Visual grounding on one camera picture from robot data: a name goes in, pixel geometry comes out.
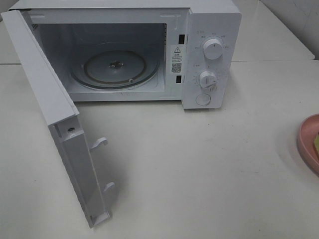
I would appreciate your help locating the round white door button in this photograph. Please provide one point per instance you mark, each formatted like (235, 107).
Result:
(203, 99)

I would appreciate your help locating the white timer knob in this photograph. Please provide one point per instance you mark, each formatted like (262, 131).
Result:
(207, 80)

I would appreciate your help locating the white microwave door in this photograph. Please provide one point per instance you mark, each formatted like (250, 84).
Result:
(61, 116)

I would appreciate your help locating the pink round plate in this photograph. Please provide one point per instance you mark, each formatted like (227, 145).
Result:
(307, 134)

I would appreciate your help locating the white bread sandwich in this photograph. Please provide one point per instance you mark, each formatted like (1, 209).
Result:
(316, 145)

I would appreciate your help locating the white microwave oven body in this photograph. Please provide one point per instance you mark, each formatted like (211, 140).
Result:
(172, 31)

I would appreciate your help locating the upper white power knob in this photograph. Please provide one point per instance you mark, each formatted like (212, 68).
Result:
(213, 48)

